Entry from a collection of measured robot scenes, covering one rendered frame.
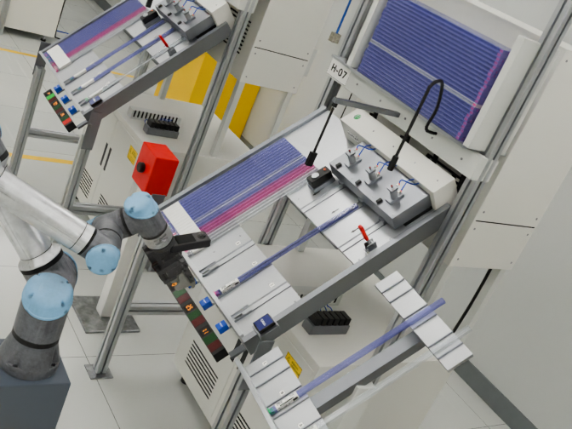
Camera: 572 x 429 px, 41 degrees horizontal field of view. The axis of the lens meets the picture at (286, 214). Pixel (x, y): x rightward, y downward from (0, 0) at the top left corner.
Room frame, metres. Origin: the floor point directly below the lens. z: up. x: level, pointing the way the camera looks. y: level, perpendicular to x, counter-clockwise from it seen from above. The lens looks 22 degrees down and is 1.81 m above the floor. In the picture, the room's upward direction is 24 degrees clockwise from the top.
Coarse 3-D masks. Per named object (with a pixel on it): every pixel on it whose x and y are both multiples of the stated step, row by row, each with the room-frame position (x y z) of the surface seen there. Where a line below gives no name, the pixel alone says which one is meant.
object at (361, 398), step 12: (456, 336) 1.60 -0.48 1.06; (432, 348) 1.58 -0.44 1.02; (444, 348) 1.59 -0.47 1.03; (420, 360) 1.56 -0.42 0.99; (396, 372) 1.54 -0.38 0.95; (408, 372) 1.55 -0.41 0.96; (384, 384) 1.52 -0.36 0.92; (360, 396) 1.50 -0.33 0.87; (348, 408) 1.48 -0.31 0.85; (324, 420) 1.46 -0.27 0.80
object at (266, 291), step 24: (216, 240) 2.13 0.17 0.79; (240, 240) 2.12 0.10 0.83; (216, 264) 2.04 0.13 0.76; (240, 264) 2.03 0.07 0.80; (216, 288) 1.96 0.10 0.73; (240, 288) 1.95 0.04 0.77; (264, 288) 1.94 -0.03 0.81; (288, 288) 1.92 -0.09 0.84; (240, 312) 1.87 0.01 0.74; (264, 312) 1.86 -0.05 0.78
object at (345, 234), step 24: (312, 120) 2.58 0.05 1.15; (336, 120) 2.56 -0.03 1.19; (312, 144) 2.47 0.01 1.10; (336, 144) 2.45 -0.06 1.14; (312, 192) 2.26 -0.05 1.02; (336, 192) 2.24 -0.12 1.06; (312, 216) 2.16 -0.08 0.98; (360, 216) 2.13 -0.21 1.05; (336, 240) 2.06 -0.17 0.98; (360, 240) 2.05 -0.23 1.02; (384, 240) 2.03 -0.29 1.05
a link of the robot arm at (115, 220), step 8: (96, 216) 1.71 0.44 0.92; (104, 216) 1.69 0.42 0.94; (112, 216) 1.69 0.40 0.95; (120, 216) 1.69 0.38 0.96; (96, 224) 1.67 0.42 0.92; (104, 224) 1.65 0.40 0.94; (112, 224) 1.66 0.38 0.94; (120, 224) 1.68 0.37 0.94; (120, 232) 1.66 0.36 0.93; (128, 232) 1.68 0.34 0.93
